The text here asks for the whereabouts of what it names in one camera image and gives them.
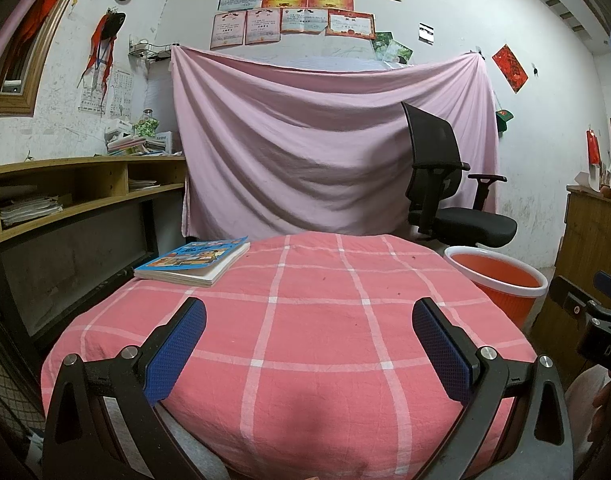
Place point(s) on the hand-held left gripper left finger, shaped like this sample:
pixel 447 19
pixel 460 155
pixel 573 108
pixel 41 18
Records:
pixel 178 345

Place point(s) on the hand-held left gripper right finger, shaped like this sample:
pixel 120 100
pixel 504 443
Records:
pixel 443 345

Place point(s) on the orange bucket with white rim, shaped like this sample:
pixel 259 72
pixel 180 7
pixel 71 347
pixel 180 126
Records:
pixel 495 280

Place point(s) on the person's right hand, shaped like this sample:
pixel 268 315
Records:
pixel 610 405

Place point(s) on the wooden cabinet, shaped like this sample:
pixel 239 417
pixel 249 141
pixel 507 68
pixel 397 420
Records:
pixel 590 230

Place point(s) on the white garment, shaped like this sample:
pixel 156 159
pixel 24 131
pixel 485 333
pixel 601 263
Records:
pixel 580 400

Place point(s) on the blue illustrated book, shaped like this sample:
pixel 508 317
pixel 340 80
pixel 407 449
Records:
pixel 190 260

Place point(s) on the white paper object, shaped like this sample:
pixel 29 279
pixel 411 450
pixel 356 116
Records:
pixel 588 180

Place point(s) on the pink checkered tablecloth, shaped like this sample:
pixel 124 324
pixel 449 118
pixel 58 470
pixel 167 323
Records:
pixel 310 350

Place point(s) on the red hanging ornament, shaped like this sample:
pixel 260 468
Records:
pixel 593 146

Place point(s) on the black office chair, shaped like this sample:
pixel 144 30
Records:
pixel 435 185

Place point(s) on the thin pile of papers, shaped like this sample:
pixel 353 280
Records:
pixel 144 184

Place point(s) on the dark mesh panel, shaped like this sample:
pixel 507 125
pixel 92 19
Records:
pixel 10 375

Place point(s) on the green cap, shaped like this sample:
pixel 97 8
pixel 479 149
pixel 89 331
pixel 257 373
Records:
pixel 504 117

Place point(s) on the thick pile of papers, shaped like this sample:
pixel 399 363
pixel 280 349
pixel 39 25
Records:
pixel 30 210

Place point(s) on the stack of books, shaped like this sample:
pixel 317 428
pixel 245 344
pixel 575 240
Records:
pixel 140 145

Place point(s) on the wooden desk with shelves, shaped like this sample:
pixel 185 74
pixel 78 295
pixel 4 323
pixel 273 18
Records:
pixel 80 165

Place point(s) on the small white box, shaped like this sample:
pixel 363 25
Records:
pixel 119 129

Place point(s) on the glass jar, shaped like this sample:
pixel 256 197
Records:
pixel 146 122

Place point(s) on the pink hanging cloth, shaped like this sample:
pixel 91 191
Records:
pixel 295 145

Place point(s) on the red paper decoration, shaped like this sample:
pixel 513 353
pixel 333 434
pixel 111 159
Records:
pixel 510 67

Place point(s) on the black and white card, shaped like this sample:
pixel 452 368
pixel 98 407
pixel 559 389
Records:
pixel 426 33

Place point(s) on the hanging red scarves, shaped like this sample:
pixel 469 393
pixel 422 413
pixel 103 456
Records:
pixel 102 40

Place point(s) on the pink curtain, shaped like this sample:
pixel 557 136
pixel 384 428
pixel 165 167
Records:
pixel 5 30

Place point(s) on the narrow wall calendar sheet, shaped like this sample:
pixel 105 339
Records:
pixel 120 95

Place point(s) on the large wall calendar sheet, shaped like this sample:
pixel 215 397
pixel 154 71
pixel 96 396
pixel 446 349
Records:
pixel 92 95

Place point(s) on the wooden window frame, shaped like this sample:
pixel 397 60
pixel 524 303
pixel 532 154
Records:
pixel 30 100

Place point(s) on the light green wall photo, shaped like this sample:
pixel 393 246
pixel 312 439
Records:
pixel 401 51

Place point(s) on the dark green wall photo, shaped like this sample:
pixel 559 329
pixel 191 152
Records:
pixel 382 42

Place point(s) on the group of wall certificates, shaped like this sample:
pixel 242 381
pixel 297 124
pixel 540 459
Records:
pixel 295 10

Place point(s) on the red cloth behind frame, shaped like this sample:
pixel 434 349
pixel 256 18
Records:
pixel 35 15

